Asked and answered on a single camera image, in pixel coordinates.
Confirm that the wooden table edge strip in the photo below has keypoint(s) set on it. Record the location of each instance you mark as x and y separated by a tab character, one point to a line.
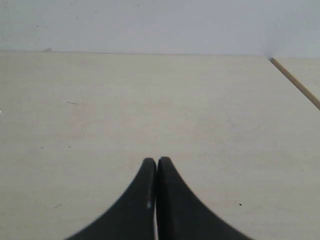
297	83

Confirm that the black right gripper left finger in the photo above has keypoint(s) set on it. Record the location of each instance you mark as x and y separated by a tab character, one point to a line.
131	217

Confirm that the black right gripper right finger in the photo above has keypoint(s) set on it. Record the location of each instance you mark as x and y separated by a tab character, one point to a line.
180	213

